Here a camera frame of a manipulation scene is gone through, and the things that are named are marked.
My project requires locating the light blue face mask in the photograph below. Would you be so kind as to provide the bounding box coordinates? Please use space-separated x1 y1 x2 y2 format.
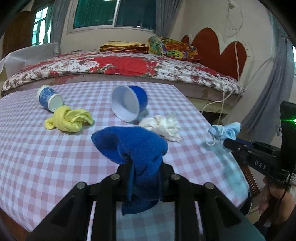
206 122 241 153

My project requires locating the white tissue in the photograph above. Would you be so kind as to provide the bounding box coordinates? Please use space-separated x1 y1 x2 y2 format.
138 115 182 142

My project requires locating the blue cloth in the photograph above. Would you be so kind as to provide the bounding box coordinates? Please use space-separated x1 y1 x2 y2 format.
91 126 168 215

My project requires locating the yellow cloth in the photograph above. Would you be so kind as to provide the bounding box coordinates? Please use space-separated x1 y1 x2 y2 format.
44 105 94 133

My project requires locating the black trash bucket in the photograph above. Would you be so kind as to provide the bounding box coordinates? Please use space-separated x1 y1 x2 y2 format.
239 191 253 216

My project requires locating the person's right hand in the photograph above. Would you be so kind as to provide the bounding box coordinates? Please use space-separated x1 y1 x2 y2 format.
258 177 296 225

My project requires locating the grey right curtain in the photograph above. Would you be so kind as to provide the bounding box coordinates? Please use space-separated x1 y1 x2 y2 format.
242 13 295 144

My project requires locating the grey curtain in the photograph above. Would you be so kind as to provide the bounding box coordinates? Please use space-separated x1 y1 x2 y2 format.
242 13 295 144
50 0 71 54
155 0 183 37

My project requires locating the bed with floral cover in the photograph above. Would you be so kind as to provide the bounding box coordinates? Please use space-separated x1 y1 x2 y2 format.
1 49 246 114

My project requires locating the pink checkered tablecloth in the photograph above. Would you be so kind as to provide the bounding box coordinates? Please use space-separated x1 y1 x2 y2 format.
1 82 249 231

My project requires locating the red heart headboard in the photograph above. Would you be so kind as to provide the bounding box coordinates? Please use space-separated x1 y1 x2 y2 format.
182 27 254 85

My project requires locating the colourful folded blanket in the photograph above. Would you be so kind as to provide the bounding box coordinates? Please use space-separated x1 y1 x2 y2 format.
147 36 201 62

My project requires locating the blue white paper cup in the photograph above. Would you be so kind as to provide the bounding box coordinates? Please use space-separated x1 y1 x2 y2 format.
37 85 63 113

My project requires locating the grey middle curtain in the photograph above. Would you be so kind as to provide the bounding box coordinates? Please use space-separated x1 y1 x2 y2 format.
155 0 183 37

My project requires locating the yellow red folded blanket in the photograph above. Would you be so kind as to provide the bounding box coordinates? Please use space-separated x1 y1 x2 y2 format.
99 41 149 53

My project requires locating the white sheet covered furniture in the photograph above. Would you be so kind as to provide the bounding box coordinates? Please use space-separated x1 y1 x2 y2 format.
0 42 60 78

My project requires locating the brown wooden door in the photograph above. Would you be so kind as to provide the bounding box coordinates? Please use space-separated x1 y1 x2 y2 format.
2 11 35 57

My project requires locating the window with green glass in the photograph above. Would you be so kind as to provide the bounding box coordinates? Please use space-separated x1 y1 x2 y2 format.
68 0 156 33

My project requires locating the grey left curtain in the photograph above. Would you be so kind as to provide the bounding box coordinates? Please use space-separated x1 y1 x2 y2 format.
50 0 71 54

